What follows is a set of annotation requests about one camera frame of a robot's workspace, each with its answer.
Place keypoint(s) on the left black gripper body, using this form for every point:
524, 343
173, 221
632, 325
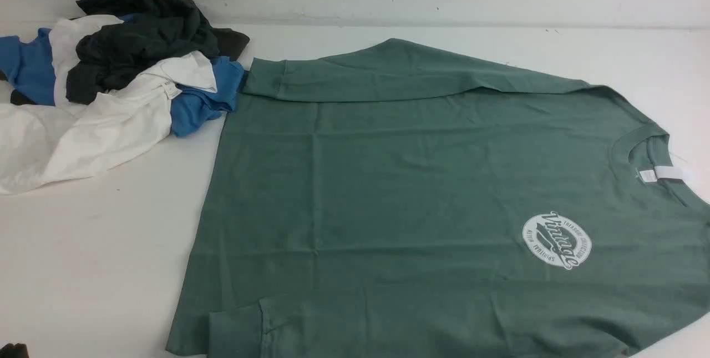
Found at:
12, 350

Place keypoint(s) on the green long sleeve shirt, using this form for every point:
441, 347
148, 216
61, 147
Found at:
404, 201

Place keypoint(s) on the white shirt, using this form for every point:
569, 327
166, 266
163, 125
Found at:
44, 144

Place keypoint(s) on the blue shirt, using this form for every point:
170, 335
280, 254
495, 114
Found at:
28, 68

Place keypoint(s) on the dark grey shirt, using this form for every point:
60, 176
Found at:
148, 31

